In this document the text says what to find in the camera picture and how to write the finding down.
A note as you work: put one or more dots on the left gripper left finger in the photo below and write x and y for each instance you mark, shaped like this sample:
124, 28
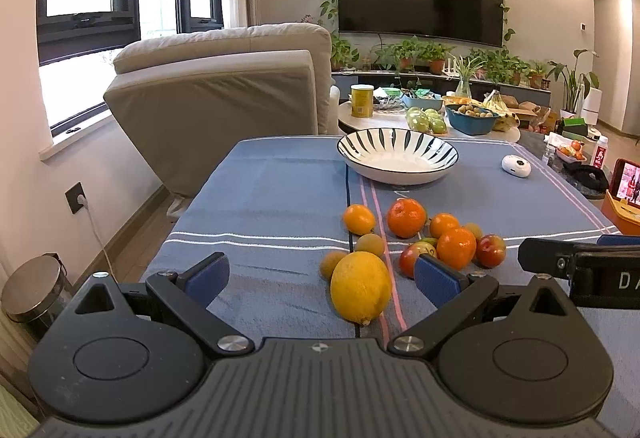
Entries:
183, 299

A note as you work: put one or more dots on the large yellow lemon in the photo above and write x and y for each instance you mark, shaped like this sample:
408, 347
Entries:
360, 288

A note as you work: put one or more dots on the glass vase with plant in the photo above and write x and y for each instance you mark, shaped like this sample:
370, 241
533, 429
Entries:
466, 67

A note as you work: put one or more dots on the large orange front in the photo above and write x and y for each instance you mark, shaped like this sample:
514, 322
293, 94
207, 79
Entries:
456, 248

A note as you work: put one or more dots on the white bowl of tomatoes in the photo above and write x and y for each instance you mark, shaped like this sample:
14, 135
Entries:
571, 153

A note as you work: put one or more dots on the black wall socket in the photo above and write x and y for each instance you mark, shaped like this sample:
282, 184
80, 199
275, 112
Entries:
76, 198

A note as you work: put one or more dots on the striped ceramic bowl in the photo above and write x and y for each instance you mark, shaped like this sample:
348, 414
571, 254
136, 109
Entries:
398, 157

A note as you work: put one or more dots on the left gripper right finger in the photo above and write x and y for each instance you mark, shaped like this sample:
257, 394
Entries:
460, 301

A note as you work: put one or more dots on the green apples pack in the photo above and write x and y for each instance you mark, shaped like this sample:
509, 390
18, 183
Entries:
428, 121

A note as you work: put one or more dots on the red smartphone on stand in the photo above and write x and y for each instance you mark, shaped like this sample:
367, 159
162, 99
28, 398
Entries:
625, 182

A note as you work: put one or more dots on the blue bowl of fruit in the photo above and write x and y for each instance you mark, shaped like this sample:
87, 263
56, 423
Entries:
471, 120

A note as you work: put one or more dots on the small kiwi behind oranges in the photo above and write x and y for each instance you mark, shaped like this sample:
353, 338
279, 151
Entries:
474, 229

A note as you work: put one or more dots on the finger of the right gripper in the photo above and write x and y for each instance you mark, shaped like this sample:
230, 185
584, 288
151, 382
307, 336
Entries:
556, 258

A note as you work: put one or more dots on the beige recliner sofa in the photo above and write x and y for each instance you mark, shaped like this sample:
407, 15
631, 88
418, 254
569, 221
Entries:
185, 101

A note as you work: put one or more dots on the white round device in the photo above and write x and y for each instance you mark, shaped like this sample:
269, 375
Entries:
516, 166

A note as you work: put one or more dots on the metal trash can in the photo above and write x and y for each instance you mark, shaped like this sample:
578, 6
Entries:
36, 294

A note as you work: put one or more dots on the red green apple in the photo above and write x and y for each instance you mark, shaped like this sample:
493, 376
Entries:
409, 256

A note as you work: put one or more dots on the blue striped tablecloth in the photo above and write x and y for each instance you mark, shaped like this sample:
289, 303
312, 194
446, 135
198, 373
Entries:
275, 207

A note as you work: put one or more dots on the banana bunch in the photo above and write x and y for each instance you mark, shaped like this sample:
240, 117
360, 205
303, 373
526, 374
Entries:
506, 119

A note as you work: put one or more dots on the round white coffee table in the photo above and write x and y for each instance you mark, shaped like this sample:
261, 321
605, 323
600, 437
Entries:
349, 123

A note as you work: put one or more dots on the yellow canister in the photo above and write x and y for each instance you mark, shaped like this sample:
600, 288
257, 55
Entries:
361, 98

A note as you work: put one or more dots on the small orange mandarin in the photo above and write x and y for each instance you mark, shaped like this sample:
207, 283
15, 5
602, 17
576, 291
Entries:
358, 219

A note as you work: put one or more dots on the brown kiwi fruit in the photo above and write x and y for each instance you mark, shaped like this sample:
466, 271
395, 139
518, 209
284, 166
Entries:
329, 262

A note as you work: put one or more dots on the small orange middle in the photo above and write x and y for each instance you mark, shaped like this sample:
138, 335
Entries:
441, 223

